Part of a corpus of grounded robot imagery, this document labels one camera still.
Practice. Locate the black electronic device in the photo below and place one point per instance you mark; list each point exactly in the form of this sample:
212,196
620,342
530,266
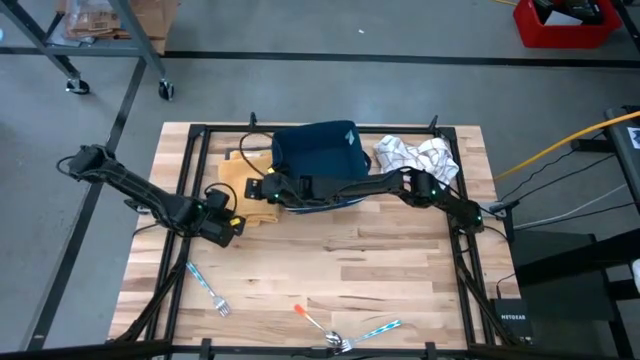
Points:
582,10

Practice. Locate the grey metal wheeled cart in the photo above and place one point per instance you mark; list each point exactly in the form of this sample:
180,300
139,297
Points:
129,25

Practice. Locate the white checked towel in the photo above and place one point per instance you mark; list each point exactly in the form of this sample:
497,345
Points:
400,155

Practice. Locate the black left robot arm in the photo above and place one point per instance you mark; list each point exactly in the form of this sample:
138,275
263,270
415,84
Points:
135,187

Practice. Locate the black Netgear router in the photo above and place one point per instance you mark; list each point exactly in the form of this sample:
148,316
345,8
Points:
512,320

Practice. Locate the black metal table frame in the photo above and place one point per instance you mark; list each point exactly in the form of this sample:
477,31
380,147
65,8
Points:
250,352

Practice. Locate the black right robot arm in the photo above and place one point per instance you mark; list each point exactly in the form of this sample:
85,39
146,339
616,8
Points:
370,185

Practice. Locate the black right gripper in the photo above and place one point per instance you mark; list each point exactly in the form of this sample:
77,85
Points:
282,190

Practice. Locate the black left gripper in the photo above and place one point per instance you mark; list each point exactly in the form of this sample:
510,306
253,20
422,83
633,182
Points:
215,229

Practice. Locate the red plastic bin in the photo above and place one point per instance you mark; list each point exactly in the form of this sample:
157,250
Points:
530,30

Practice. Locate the plastic-wrapped cardboard package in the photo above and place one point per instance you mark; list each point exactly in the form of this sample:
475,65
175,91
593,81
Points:
90,22

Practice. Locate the black metal stand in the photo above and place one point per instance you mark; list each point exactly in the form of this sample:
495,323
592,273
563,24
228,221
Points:
550,250

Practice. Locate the brown cardboard box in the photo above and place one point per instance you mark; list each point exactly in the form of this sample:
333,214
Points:
160,20

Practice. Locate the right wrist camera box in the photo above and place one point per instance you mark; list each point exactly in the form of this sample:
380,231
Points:
252,189

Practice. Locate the yellow towel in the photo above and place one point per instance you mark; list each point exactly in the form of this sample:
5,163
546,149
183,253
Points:
232,175

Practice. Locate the navy fabric basket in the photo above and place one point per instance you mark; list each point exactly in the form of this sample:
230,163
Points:
320,150

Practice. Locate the dark side desk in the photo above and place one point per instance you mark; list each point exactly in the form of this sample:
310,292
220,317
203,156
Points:
627,165

